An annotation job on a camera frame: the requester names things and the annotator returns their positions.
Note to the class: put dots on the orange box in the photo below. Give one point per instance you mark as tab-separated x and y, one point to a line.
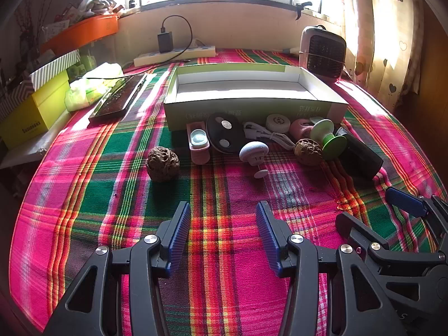
84	31

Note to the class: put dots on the small beige heater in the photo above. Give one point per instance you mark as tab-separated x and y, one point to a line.
323	54

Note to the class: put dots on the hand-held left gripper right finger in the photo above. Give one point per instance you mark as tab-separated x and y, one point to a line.
266	234

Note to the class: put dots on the pink and white small device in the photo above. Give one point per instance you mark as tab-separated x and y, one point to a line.
198	143

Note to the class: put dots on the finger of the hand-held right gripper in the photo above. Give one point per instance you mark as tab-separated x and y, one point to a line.
353	225
406	199

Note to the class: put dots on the green and white spool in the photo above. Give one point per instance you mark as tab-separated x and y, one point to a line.
330	140

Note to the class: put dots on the black phone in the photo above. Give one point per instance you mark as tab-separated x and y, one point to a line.
117	96

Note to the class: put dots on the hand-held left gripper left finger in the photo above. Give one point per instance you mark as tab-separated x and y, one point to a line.
180	231

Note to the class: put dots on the plaid tablecloth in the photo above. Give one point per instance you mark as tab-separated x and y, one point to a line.
105	189

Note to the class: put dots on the black window latch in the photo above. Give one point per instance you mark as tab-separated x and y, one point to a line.
299	8

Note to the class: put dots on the white power strip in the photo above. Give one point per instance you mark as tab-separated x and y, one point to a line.
196	53

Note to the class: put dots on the heart-print curtain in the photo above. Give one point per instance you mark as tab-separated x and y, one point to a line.
385	24

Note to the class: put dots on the brown walnut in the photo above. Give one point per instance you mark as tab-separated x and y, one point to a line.
308	151
162	164

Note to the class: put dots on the pink carabiner-shaped gadget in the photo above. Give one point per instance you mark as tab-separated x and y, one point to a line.
299	128

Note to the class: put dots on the dried branches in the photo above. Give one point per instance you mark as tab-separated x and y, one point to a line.
29	24

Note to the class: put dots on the white mushroom-shaped gadget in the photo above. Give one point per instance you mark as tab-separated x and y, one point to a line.
252	151

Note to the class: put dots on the striped grey box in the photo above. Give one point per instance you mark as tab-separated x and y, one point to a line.
56	66

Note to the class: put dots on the green tissue pack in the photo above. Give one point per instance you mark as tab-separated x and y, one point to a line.
87	87

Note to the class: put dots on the black rectangular device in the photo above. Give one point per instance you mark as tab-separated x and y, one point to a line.
360	157

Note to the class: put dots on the white round case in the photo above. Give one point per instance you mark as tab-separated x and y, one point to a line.
277	123

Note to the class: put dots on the yellow-green box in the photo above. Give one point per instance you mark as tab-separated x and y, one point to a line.
31	112

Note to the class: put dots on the white and green cardboard box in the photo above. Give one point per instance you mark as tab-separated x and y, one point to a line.
245	103

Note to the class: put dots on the black oval disc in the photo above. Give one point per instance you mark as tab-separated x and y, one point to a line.
224	134

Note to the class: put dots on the black charger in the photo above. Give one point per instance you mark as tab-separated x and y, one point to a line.
165	41

